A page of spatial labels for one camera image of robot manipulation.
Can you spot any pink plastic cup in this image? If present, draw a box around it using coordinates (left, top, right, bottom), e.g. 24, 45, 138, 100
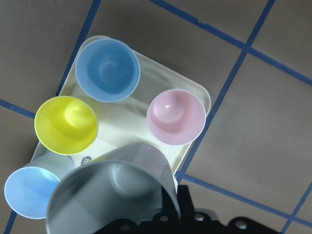
146, 89, 206, 146

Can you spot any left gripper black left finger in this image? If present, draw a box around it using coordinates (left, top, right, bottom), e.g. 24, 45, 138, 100
95, 214, 180, 234

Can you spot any cream plastic tray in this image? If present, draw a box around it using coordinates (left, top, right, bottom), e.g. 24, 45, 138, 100
30, 35, 212, 176

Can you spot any yellow plastic cup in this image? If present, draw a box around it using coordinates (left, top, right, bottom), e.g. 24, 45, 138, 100
34, 96, 101, 156

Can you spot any blue cup at tray front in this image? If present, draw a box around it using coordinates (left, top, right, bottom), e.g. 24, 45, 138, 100
4, 153, 74, 219

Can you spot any blue cup at tray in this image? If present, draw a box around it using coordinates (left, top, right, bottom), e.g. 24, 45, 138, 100
4, 153, 74, 219
75, 38, 141, 103

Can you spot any blue cup at tray back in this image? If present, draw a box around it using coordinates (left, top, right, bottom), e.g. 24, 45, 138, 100
75, 38, 141, 103

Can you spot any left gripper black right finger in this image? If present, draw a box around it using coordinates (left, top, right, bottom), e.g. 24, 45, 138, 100
177, 185, 275, 234

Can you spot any white plastic cup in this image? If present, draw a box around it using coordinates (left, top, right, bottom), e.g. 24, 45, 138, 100
46, 143, 181, 234

